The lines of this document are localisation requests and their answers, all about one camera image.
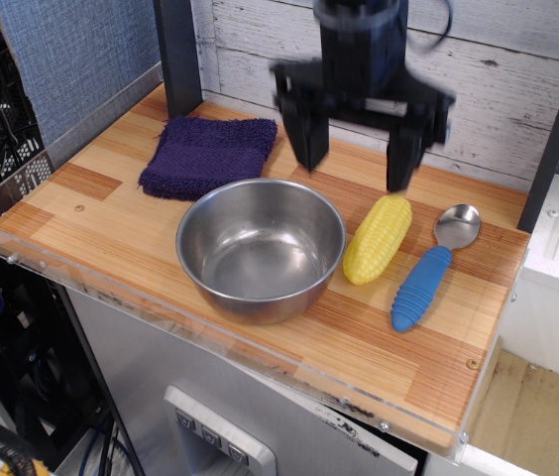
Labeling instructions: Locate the silver metal pot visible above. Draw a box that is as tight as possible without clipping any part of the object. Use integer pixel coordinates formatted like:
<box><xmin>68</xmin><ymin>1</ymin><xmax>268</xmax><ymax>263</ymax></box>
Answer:
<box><xmin>176</xmin><ymin>178</ymin><xmax>346</xmax><ymax>325</ymax></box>

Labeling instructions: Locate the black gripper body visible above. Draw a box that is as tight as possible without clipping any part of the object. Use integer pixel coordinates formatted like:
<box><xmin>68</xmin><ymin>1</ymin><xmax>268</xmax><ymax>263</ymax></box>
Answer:
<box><xmin>272</xmin><ymin>1</ymin><xmax>455</xmax><ymax>144</ymax></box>

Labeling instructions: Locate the blue handled metal spoon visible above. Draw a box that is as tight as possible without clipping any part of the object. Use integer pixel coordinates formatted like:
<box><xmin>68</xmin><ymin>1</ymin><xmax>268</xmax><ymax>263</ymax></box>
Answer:
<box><xmin>391</xmin><ymin>204</ymin><xmax>481</xmax><ymax>332</ymax></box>

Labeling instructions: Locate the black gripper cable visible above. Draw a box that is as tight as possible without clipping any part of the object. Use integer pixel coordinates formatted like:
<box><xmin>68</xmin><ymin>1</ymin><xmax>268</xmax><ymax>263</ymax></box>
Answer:
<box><xmin>405</xmin><ymin>0</ymin><xmax>455</xmax><ymax>54</ymax></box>

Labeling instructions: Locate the purple rag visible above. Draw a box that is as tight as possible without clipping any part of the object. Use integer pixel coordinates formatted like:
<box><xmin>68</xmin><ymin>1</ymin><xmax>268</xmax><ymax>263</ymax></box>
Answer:
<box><xmin>138</xmin><ymin>116</ymin><xmax>278</xmax><ymax>200</ymax></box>

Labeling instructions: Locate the blue fabric partition panel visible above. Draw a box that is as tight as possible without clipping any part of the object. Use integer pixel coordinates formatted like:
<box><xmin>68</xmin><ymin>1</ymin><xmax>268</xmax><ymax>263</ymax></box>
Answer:
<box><xmin>0</xmin><ymin>1</ymin><xmax>160</xmax><ymax>145</ymax></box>

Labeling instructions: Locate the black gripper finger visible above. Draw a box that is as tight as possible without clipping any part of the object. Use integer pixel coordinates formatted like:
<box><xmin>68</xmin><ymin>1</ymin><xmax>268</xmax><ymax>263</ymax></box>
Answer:
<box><xmin>386</xmin><ymin>111</ymin><xmax>434</xmax><ymax>192</ymax></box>
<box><xmin>279</xmin><ymin>95</ymin><xmax>329</xmax><ymax>172</ymax></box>

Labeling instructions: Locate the clear acrylic table guard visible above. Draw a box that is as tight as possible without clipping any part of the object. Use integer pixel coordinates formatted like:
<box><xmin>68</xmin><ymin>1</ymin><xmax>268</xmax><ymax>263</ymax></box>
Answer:
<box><xmin>0</xmin><ymin>86</ymin><xmax>528</xmax><ymax>457</ymax></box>

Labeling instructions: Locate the black metal post left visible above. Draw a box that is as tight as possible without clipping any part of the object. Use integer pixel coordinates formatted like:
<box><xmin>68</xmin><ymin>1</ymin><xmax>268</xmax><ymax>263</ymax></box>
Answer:
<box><xmin>154</xmin><ymin>0</ymin><xmax>203</xmax><ymax>118</ymax></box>

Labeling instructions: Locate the yellow plastic corn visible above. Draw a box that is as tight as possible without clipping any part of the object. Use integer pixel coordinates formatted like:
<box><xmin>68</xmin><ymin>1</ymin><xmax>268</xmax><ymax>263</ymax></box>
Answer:
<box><xmin>343</xmin><ymin>194</ymin><xmax>412</xmax><ymax>286</ymax></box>

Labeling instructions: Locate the silver toy fridge cabinet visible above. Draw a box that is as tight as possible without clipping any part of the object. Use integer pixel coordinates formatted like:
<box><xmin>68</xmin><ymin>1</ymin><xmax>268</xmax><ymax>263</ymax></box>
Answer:
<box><xmin>66</xmin><ymin>290</ymin><xmax>427</xmax><ymax>475</ymax></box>

